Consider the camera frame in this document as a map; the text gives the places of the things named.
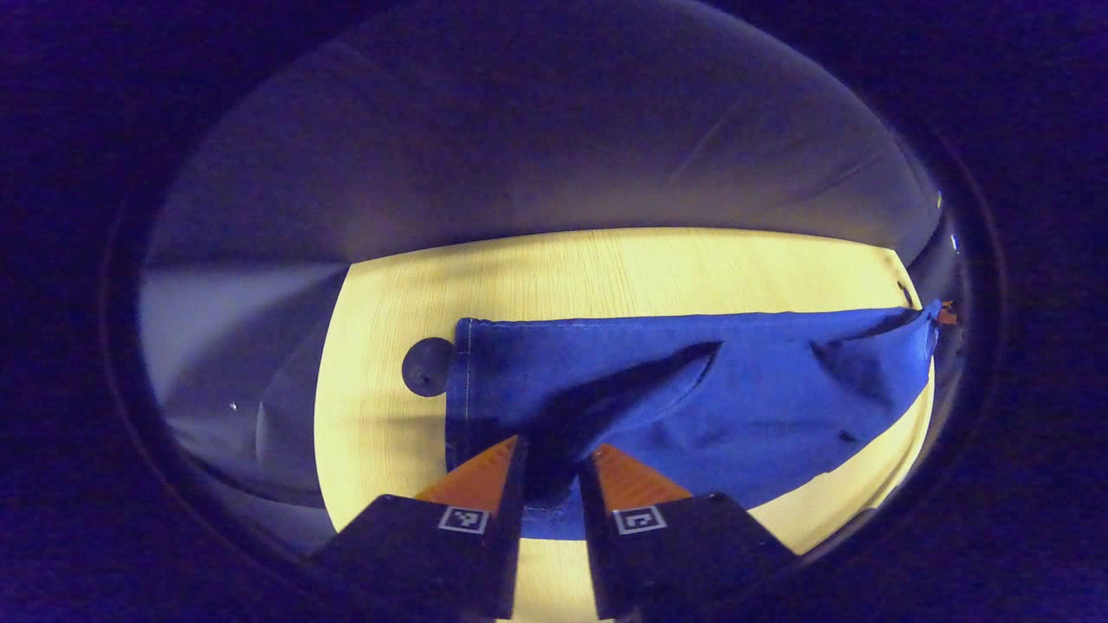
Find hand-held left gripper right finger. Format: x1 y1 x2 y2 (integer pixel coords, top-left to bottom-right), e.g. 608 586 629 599
577 444 799 622

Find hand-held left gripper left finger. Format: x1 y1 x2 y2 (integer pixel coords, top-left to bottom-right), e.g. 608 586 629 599
307 435 531 620

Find black backdrop cloth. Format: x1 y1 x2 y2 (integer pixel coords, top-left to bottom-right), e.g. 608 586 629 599
138 4 962 555

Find blue jeans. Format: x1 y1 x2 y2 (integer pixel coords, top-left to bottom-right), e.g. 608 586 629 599
444 300 943 542

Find black round table grommet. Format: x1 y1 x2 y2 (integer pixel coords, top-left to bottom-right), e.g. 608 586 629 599
402 337 456 398

